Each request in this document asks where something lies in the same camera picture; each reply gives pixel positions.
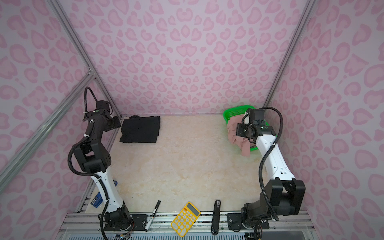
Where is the pink garment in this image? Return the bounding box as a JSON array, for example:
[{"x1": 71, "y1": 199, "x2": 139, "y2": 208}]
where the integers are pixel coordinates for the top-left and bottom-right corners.
[{"x1": 227, "y1": 115, "x2": 251, "y2": 157}]

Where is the black shirt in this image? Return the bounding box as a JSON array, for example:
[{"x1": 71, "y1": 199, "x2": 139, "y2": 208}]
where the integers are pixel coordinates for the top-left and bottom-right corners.
[{"x1": 120, "y1": 116, "x2": 161, "y2": 143}]

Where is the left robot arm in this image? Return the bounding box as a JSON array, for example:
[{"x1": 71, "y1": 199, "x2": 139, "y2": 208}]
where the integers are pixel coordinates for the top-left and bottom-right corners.
[{"x1": 68, "y1": 110, "x2": 133, "y2": 230}]

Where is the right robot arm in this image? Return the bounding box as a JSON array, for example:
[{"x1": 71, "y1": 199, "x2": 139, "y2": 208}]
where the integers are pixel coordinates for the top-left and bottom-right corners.
[{"x1": 236, "y1": 124, "x2": 306, "y2": 229}]

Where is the green plastic laundry basket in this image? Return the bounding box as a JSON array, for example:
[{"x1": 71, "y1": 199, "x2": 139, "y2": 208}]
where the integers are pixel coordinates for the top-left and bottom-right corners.
[{"x1": 223, "y1": 105, "x2": 258, "y2": 151}]

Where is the blue stapler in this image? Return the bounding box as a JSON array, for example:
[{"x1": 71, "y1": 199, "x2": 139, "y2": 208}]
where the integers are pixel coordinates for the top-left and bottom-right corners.
[{"x1": 91, "y1": 192, "x2": 103, "y2": 208}]

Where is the black stapler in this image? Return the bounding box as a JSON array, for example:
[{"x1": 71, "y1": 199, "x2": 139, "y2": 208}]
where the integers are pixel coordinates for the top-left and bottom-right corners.
[{"x1": 211, "y1": 200, "x2": 221, "y2": 236}]

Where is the yellow calculator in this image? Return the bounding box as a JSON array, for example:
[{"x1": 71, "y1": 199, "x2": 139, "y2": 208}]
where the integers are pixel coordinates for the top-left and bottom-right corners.
[{"x1": 171, "y1": 202, "x2": 201, "y2": 238}]

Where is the black marker pen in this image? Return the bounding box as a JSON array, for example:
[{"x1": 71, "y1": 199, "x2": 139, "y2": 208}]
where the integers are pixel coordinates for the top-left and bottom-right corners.
[{"x1": 145, "y1": 200, "x2": 161, "y2": 232}]

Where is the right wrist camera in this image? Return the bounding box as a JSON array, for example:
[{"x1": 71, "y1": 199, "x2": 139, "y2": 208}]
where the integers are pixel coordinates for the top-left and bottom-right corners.
[{"x1": 242, "y1": 109, "x2": 266, "y2": 126}]

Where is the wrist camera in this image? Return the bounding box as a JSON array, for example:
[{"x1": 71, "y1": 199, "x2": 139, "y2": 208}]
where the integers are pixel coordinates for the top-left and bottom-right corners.
[
  {"x1": 96, "y1": 100, "x2": 113, "y2": 115},
  {"x1": 242, "y1": 109, "x2": 266, "y2": 126}
]

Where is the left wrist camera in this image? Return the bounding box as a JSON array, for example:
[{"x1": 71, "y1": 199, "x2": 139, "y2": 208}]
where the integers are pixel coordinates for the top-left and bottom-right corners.
[{"x1": 96, "y1": 100, "x2": 113, "y2": 115}]

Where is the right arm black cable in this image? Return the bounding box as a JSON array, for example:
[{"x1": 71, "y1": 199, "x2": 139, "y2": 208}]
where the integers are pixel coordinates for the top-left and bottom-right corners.
[{"x1": 258, "y1": 106, "x2": 284, "y2": 222}]

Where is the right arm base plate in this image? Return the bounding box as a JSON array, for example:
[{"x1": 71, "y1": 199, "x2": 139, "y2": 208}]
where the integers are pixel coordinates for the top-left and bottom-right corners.
[{"x1": 226, "y1": 213, "x2": 272, "y2": 232}]

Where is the aluminium mounting rail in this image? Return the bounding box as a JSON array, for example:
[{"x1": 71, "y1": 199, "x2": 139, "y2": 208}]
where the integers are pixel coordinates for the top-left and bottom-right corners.
[{"x1": 56, "y1": 211, "x2": 318, "y2": 240}]

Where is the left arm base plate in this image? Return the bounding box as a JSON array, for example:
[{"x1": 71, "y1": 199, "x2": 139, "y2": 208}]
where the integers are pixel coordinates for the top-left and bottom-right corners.
[{"x1": 104, "y1": 214, "x2": 148, "y2": 232}]

